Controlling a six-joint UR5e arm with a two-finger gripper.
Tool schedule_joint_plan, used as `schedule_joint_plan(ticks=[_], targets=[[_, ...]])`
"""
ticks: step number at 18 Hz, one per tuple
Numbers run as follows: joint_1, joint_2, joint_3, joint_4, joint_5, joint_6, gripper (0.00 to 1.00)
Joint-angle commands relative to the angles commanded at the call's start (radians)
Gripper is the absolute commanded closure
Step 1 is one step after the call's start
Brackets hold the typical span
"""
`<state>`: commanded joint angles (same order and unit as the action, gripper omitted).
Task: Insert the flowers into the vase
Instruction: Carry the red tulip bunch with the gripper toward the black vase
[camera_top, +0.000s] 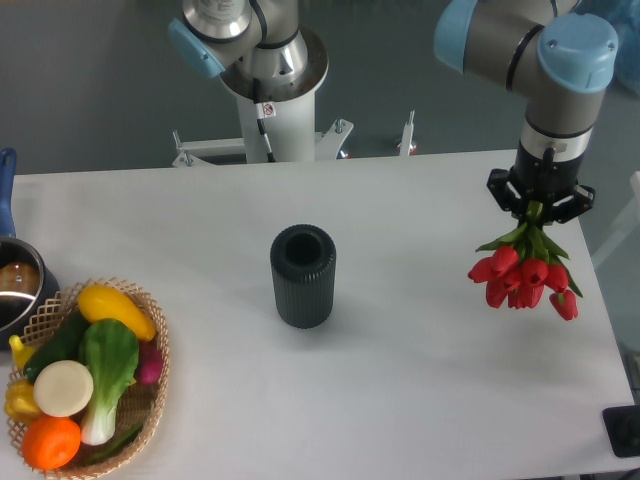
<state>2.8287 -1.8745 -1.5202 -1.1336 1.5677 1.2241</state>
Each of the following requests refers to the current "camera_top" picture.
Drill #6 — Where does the woven wicker basket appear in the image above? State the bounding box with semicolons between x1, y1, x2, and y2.
19;277;170;479

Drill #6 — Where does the purple red radish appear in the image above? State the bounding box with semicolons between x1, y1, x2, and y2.
134;342;164;385

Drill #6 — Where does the white frame at right edge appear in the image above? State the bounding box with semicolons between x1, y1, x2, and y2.
591;171;639;269

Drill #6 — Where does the black device at table edge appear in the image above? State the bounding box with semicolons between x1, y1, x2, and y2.
602;405;639;458

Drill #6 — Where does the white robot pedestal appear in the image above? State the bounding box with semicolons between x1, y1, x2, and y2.
169;20;354;167

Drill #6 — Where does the green chilli pepper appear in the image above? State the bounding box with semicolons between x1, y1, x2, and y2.
84;422;143;465

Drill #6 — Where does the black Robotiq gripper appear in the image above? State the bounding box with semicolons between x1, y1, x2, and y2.
487;143;596;224

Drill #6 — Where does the dark green cucumber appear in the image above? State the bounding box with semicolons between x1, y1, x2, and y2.
23;310;90;383

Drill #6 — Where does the black ribbed vase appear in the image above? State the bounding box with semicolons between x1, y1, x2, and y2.
270;224;337;329

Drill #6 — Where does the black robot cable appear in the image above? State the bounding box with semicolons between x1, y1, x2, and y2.
252;79;277;163

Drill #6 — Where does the yellow bell pepper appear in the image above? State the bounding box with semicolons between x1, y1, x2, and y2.
4;379;43;424

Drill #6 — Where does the blue plastic bag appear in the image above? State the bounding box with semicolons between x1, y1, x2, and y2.
612;1;639;95

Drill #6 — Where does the small yellow banana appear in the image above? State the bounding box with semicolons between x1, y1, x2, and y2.
9;335;36;371

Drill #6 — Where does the green bok choy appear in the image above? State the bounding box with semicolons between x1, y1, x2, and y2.
80;319;139;446

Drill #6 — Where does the white round radish slice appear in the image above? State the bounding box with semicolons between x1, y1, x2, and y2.
33;360;94;417

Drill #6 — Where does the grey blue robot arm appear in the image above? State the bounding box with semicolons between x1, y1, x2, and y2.
168;1;618;224

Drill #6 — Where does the yellow squash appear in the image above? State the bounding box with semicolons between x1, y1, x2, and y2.
77;284;156;342

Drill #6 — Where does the orange fruit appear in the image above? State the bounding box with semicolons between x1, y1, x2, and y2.
21;416;81;470

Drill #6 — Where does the blue handled saucepan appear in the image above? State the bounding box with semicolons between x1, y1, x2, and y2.
1;148;59;352

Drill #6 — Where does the red tulip bouquet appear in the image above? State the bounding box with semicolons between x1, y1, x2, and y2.
467;201;582;321

